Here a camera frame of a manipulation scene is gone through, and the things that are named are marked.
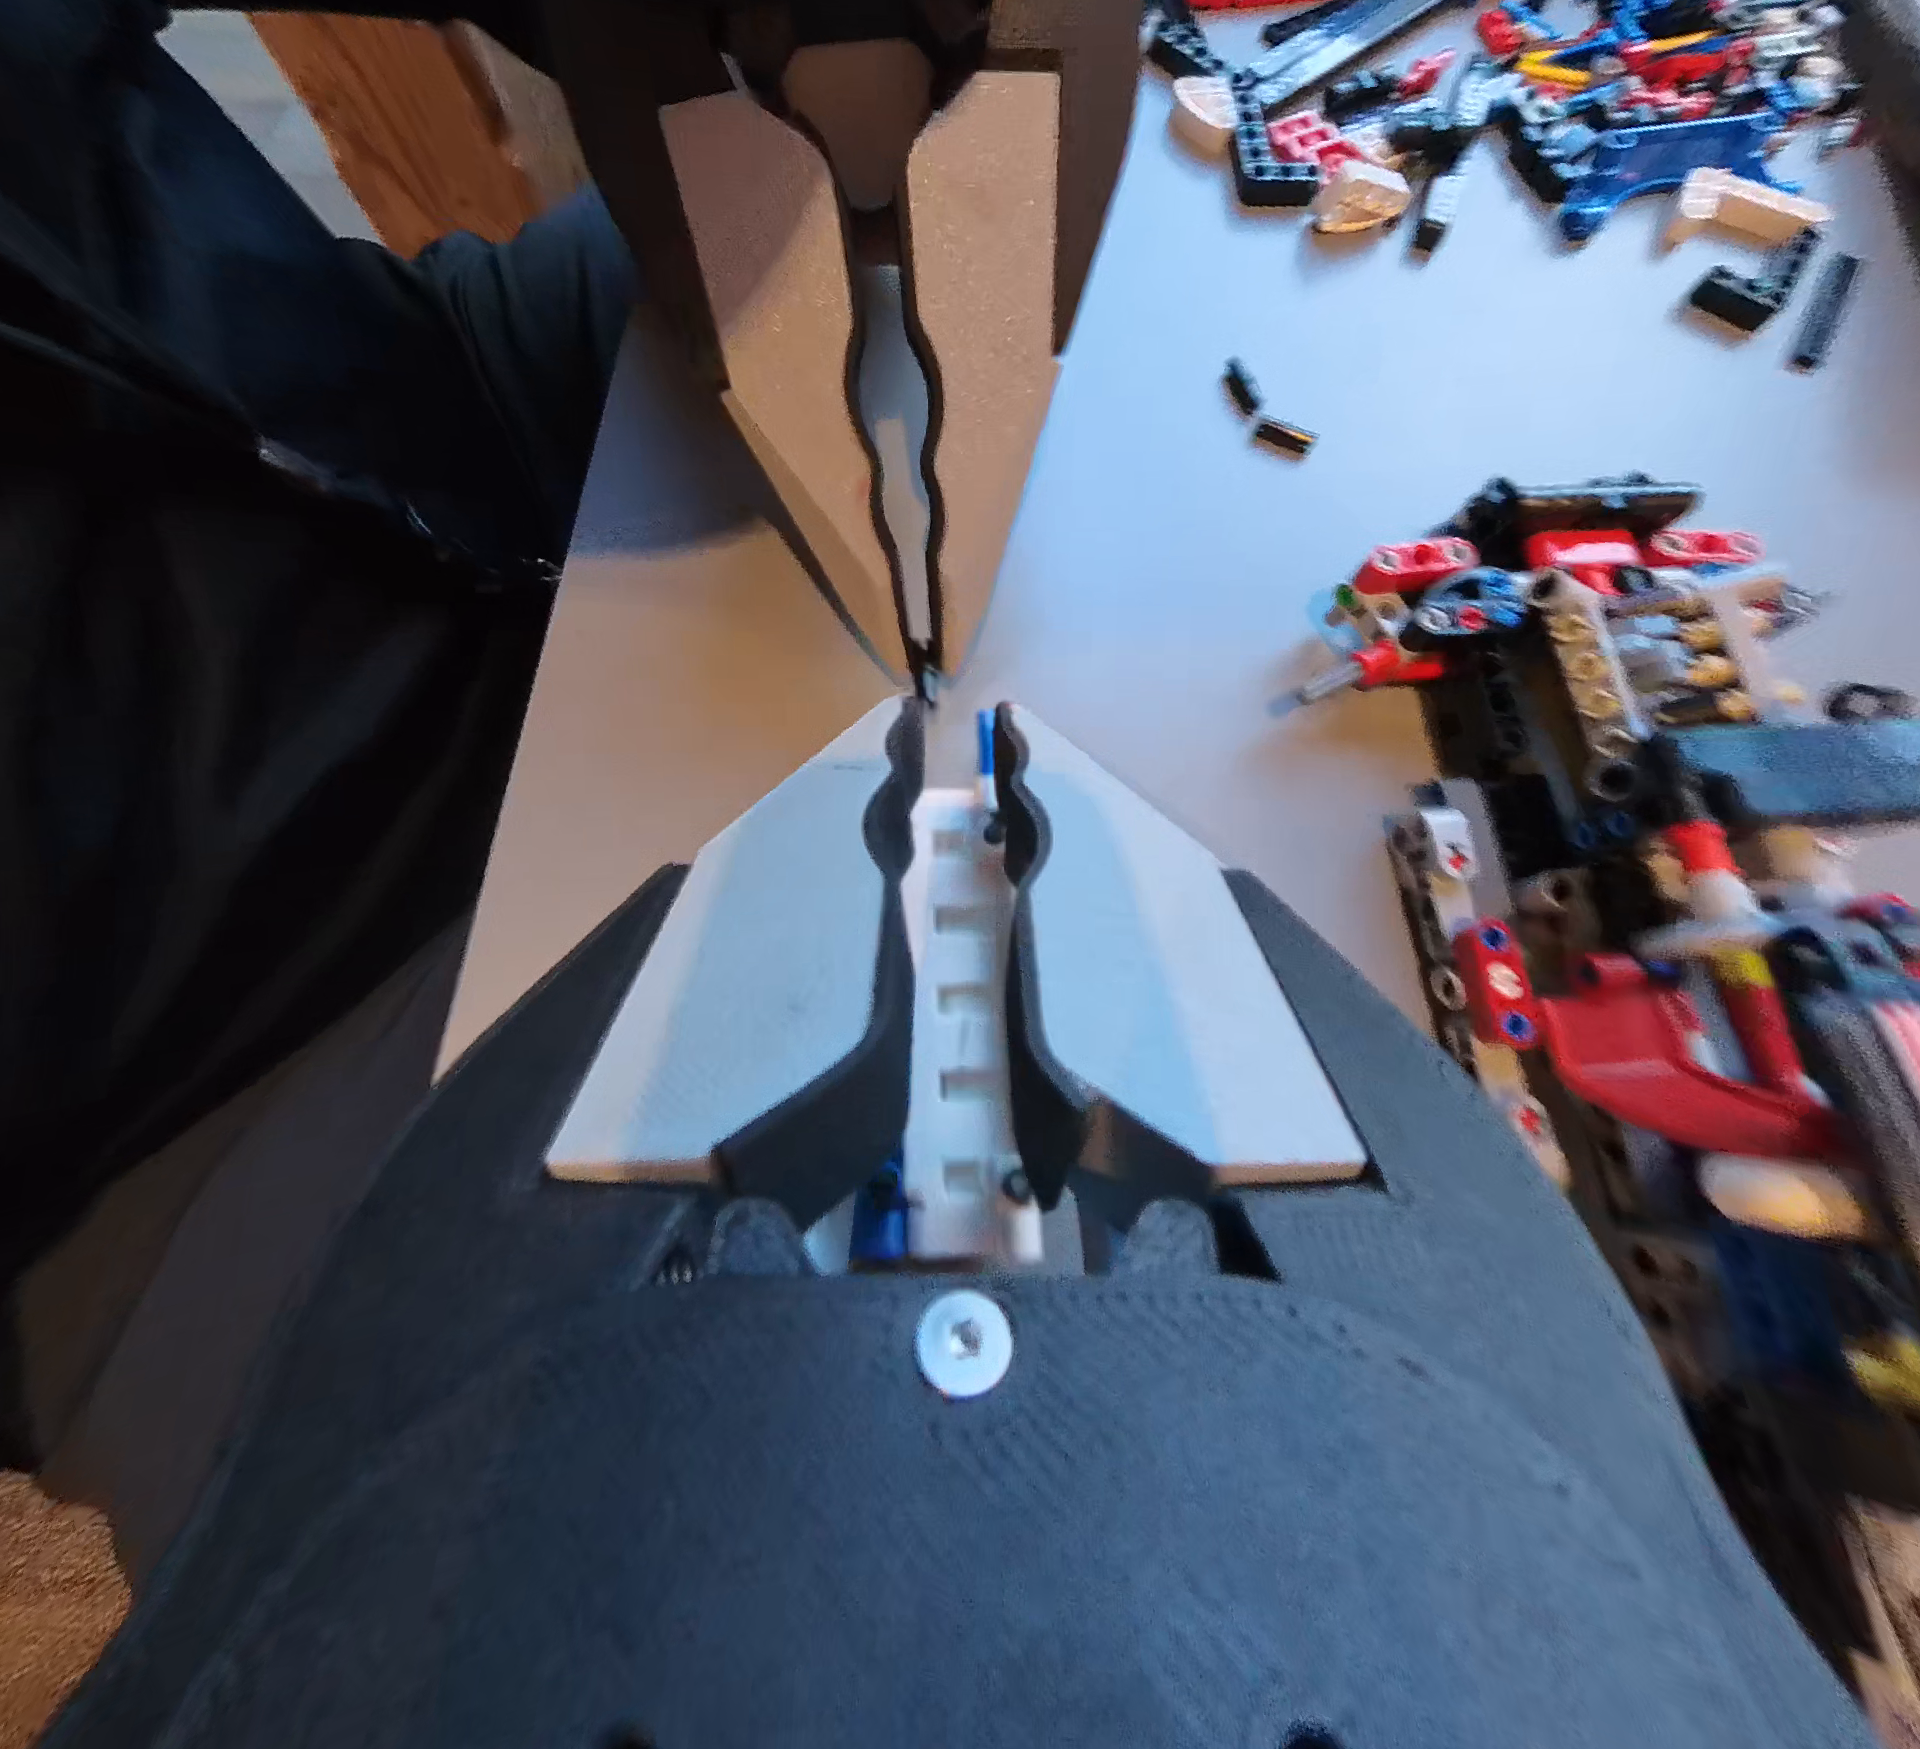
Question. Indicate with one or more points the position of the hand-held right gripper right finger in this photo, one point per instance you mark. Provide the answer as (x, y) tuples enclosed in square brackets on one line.
[(1188, 1026)]

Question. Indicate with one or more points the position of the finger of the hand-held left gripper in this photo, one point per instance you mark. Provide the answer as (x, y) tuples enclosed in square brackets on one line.
[(994, 274), (774, 274)]

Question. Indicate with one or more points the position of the grey desk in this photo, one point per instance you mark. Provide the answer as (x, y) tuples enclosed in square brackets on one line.
[(1198, 548)]

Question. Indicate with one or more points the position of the white brick panel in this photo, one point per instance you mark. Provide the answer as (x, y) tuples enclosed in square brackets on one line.
[(965, 969)]

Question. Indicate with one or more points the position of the blue connector pin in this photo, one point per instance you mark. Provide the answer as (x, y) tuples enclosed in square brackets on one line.
[(989, 749)]

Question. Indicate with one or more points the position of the pile of brick pieces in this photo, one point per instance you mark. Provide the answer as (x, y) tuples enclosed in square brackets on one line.
[(1650, 152)]

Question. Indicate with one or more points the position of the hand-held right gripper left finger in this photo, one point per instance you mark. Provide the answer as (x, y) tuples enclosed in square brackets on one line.
[(720, 1016)]

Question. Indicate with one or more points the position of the black brick race car model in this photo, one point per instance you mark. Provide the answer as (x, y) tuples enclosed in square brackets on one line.
[(1576, 681)]

